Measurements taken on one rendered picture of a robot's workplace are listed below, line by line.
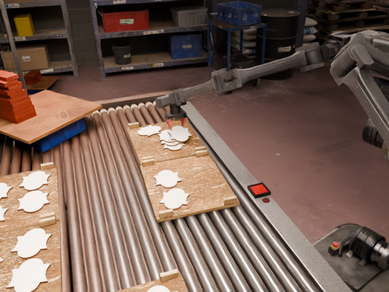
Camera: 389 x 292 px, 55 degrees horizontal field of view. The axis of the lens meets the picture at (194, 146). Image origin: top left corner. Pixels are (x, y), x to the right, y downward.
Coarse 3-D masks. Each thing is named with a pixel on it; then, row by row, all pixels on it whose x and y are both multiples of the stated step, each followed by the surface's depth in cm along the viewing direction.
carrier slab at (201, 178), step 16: (176, 160) 183; (192, 160) 183; (208, 160) 183; (144, 176) 172; (192, 176) 171; (208, 176) 171; (160, 192) 161; (192, 192) 161; (208, 192) 161; (224, 192) 160; (160, 208) 152; (192, 208) 152; (208, 208) 152; (224, 208) 153
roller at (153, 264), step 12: (108, 120) 229; (108, 132) 215; (120, 156) 191; (120, 168) 182; (132, 192) 165; (132, 204) 158; (132, 216) 153; (144, 228) 145; (144, 240) 139; (144, 252) 135; (156, 264) 129; (156, 276) 124
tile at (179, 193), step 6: (168, 192) 160; (174, 192) 160; (180, 192) 160; (168, 198) 156; (174, 198) 156; (180, 198) 156; (186, 198) 157; (168, 204) 153; (174, 204) 153; (180, 204) 153; (186, 204) 153
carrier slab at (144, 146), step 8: (128, 128) 215; (136, 128) 214; (168, 128) 213; (184, 128) 213; (136, 136) 206; (144, 136) 206; (152, 136) 205; (192, 136) 204; (136, 144) 198; (144, 144) 198; (152, 144) 198; (160, 144) 198; (192, 144) 197; (200, 144) 197; (136, 152) 191; (144, 152) 191; (152, 152) 190; (160, 152) 190; (168, 152) 190; (176, 152) 190; (184, 152) 190; (192, 152) 190; (160, 160) 184
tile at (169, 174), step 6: (162, 174) 172; (168, 174) 171; (174, 174) 171; (156, 180) 168; (162, 180) 168; (168, 180) 167; (174, 180) 167; (180, 180) 167; (162, 186) 165; (168, 186) 164; (174, 186) 164
